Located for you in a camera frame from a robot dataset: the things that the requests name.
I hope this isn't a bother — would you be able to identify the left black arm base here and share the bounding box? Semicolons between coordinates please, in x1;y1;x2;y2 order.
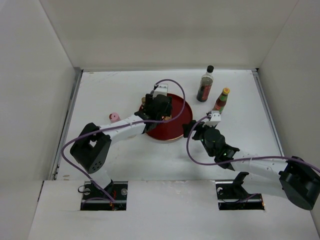
77;181;129;212

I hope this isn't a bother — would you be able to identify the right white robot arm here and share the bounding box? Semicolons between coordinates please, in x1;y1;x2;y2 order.
182;120;320;211

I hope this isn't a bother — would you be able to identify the round red tray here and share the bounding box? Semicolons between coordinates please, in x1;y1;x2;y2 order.
146;93;193;141

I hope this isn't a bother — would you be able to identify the tall dark soy sauce bottle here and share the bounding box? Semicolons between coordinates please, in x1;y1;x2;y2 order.
196;65;214;102

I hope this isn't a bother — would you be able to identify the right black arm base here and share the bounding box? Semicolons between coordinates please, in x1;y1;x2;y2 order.
215;172;265;211

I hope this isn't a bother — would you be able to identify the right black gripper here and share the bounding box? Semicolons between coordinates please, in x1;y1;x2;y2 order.
182;119;217;157

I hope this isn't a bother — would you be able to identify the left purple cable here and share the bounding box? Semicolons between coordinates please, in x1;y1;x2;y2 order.
60;79;186;210

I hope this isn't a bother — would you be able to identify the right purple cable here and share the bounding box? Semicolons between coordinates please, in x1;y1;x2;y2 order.
186;114;320;173

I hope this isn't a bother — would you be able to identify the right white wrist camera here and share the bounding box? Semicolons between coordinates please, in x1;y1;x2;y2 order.
204;110;221;127

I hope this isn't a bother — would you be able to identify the pink cap spice jar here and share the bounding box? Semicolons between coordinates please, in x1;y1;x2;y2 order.
109;112;121;123

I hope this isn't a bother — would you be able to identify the purple cable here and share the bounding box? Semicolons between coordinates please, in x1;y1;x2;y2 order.
60;79;186;210
186;114;320;173

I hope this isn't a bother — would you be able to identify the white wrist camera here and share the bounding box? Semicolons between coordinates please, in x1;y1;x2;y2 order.
152;83;168;99
204;110;221;127

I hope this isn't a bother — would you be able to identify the red chili sauce bottle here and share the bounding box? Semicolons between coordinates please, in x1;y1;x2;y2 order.
212;87;230;114

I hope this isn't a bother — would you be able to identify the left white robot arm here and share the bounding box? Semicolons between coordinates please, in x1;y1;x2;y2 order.
70;94;172;200

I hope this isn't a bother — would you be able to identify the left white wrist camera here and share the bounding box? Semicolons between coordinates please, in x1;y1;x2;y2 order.
152;83;168;99

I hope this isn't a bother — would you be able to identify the small yellow label bottle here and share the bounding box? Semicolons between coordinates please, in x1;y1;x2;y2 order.
141;97;146;110

